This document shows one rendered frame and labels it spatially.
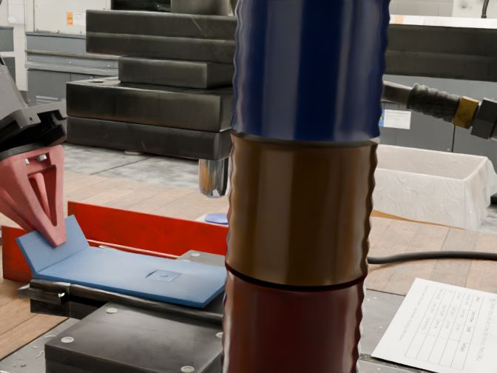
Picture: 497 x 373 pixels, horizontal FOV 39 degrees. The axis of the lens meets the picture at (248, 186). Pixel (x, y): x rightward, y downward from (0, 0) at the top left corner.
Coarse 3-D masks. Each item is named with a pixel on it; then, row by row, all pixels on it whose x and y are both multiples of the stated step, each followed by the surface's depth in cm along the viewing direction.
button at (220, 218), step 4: (208, 216) 88; (212, 216) 88; (216, 216) 88; (220, 216) 88; (224, 216) 88; (204, 220) 88; (208, 220) 87; (212, 220) 87; (216, 220) 87; (220, 220) 87; (224, 220) 87; (224, 224) 86
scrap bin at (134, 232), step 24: (96, 216) 82; (120, 216) 81; (144, 216) 80; (168, 216) 79; (96, 240) 83; (120, 240) 82; (144, 240) 81; (168, 240) 79; (192, 240) 78; (216, 240) 77; (24, 264) 73
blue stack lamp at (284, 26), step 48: (240, 0) 16; (288, 0) 15; (336, 0) 15; (384, 0) 16; (240, 48) 17; (288, 48) 16; (336, 48) 15; (384, 48) 16; (240, 96) 17; (288, 96) 16; (336, 96) 16
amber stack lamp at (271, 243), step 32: (256, 160) 16; (288, 160) 16; (320, 160) 16; (352, 160) 16; (256, 192) 17; (288, 192) 16; (320, 192) 16; (352, 192) 17; (256, 224) 17; (288, 224) 16; (320, 224) 16; (352, 224) 17; (256, 256) 17; (288, 256) 17; (320, 256) 17; (352, 256) 17
